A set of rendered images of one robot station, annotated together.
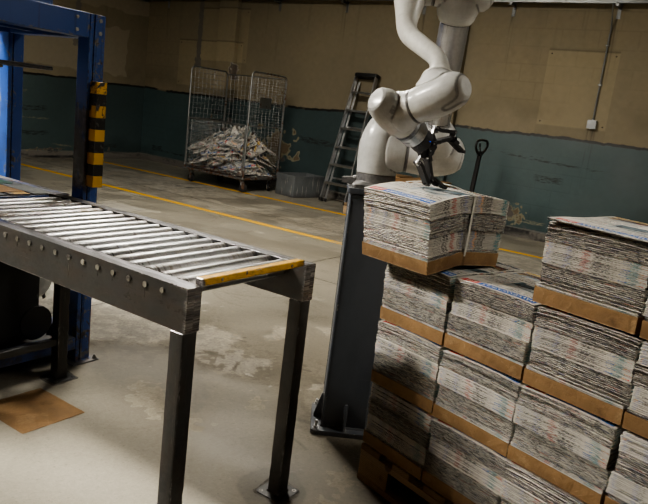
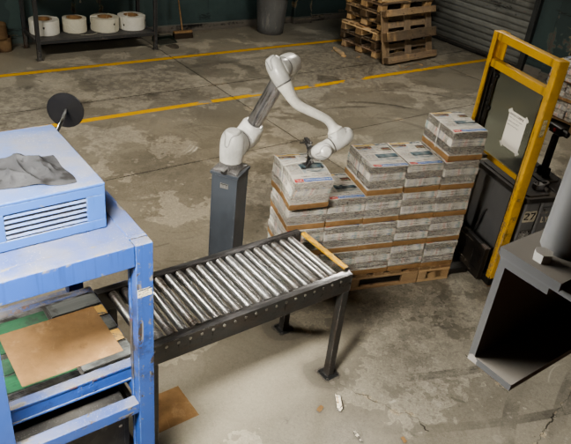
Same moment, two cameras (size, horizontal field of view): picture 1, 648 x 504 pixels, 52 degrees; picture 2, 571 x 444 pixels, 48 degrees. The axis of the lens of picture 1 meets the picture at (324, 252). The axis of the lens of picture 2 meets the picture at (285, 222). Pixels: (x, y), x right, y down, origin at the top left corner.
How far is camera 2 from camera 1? 3.91 m
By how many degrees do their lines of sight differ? 69
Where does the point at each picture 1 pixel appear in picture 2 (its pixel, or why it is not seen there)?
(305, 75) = not seen: outside the picture
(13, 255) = (241, 327)
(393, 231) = (309, 196)
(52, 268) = (273, 314)
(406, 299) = (302, 218)
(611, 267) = (394, 175)
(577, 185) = not seen: outside the picture
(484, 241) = not seen: hidden behind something
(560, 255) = (375, 177)
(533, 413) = (367, 231)
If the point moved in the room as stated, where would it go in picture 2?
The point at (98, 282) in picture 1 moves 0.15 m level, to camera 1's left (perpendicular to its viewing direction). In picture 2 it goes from (304, 300) to (295, 316)
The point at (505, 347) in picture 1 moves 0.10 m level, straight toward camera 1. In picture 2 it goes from (354, 215) to (367, 220)
